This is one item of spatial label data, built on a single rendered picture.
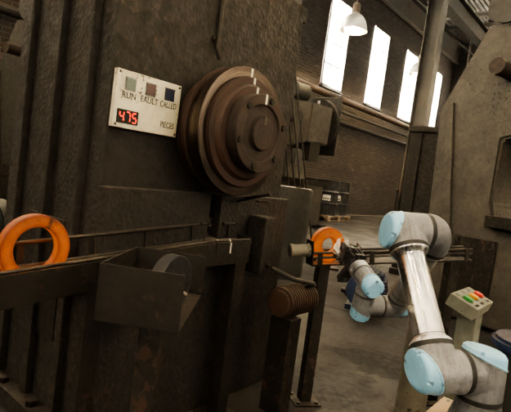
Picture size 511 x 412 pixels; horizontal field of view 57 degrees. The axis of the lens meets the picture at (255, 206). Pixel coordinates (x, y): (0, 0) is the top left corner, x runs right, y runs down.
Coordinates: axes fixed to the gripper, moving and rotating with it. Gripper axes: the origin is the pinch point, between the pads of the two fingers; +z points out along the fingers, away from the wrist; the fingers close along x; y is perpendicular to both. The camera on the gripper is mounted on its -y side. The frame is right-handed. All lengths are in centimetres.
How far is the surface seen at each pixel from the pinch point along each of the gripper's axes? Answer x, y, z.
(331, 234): -0.4, 1.7, 8.5
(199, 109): 67, 48, -5
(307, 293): 10.3, -19.7, -6.2
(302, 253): 12.0, -6.5, 4.6
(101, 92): 97, 48, -4
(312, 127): -265, -96, 722
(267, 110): 41, 50, 4
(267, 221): 30.1, 5.7, 6.2
